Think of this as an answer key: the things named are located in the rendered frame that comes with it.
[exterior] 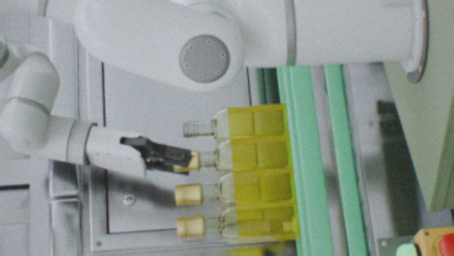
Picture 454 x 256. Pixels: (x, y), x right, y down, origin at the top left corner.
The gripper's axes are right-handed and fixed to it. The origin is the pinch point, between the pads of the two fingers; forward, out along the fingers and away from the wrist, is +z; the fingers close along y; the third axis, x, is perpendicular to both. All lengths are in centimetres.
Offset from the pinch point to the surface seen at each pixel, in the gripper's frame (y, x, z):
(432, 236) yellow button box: 22.7, -11.2, 38.8
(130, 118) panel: -12.6, 10.6, -11.9
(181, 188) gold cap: 1.5, -5.1, 1.6
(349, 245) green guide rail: 13.8, -12.4, 28.9
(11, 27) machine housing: -17, 27, -41
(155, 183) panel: -12.5, -0.9, -4.6
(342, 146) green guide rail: 13.8, 2.8, 25.6
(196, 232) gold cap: 1.1, -11.9, 5.6
